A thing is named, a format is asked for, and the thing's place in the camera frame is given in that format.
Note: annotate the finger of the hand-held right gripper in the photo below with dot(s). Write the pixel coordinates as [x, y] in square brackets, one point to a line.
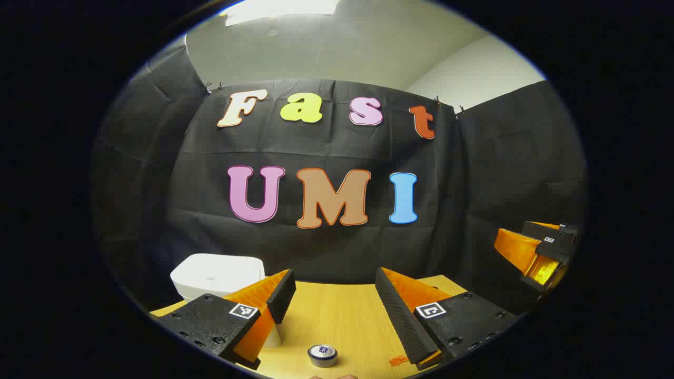
[547, 230]
[513, 247]

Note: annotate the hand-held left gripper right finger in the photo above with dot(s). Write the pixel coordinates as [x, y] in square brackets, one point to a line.
[400, 321]

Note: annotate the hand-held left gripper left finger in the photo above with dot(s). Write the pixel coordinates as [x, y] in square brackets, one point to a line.
[281, 297]

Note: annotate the orange paper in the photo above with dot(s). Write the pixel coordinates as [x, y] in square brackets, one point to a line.
[398, 361]

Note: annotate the white desktop garbage bin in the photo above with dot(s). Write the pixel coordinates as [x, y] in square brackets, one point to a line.
[216, 276]

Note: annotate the silver blue pop can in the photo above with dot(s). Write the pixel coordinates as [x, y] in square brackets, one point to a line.
[322, 356]

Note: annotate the wooden desktop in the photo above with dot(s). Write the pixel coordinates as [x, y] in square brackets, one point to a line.
[337, 316]

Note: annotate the black backdrop cloth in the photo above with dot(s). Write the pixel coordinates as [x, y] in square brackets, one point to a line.
[337, 247]

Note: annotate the ceiling light panel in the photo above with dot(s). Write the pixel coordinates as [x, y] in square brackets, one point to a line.
[279, 9]

